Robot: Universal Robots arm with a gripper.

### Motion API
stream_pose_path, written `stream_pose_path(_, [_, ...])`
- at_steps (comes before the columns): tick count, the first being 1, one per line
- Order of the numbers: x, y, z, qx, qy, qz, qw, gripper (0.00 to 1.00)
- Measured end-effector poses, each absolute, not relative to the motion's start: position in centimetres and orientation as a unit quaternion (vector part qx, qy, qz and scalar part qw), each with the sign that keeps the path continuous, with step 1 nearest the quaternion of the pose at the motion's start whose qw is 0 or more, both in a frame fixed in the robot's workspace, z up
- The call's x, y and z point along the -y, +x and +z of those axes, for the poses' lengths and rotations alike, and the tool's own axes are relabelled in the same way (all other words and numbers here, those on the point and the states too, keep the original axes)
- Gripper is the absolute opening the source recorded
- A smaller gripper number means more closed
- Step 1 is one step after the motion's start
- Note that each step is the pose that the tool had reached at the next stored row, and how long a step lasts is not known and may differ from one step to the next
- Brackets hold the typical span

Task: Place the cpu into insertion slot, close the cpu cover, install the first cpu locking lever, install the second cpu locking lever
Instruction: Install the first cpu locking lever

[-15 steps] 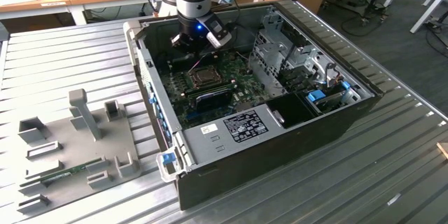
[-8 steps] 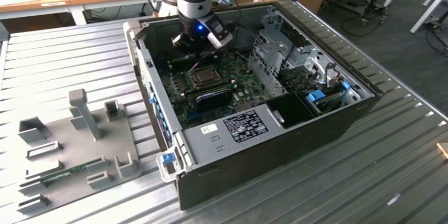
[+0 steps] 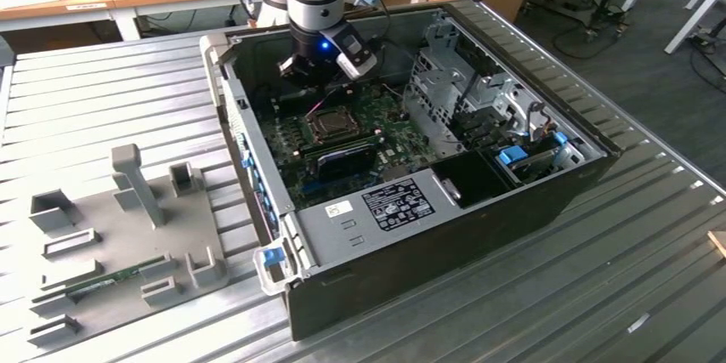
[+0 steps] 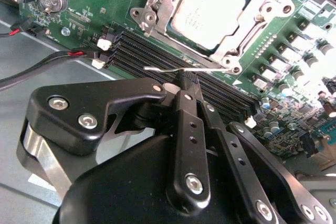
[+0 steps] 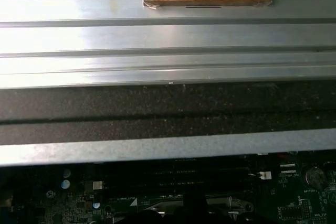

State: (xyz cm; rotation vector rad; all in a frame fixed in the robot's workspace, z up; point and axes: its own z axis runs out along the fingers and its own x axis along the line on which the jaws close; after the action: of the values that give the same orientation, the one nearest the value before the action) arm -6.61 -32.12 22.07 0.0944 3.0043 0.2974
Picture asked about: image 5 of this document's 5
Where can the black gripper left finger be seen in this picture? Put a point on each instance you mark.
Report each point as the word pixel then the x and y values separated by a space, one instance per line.
pixel 157 218

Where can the black PC case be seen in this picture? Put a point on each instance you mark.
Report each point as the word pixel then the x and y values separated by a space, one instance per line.
pixel 157 108

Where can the silver capacitor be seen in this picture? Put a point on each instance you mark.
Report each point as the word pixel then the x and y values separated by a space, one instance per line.
pixel 96 205
pixel 67 173
pixel 65 184

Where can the square silver inductor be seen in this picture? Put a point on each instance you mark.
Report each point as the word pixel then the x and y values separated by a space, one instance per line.
pixel 97 185

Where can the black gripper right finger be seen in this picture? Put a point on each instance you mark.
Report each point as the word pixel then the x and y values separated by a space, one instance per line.
pixel 223 220

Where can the silver coin battery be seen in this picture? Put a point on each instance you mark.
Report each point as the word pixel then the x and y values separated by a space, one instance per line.
pixel 315 176

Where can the motherboard screw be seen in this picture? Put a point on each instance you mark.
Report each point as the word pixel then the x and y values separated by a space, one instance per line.
pixel 50 194

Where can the metal socket cover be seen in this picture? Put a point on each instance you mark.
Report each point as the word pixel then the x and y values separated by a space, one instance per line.
pixel 219 204

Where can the white board connector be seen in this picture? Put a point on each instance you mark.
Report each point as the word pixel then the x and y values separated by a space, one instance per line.
pixel 265 175

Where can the green motherboard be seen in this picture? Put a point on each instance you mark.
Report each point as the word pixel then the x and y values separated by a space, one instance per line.
pixel 288 200

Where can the black RAM slot bank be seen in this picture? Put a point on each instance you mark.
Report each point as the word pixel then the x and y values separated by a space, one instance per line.
pixel 183 179

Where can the metal locking lever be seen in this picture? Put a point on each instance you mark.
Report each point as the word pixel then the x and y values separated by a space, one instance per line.
pixel 232 214

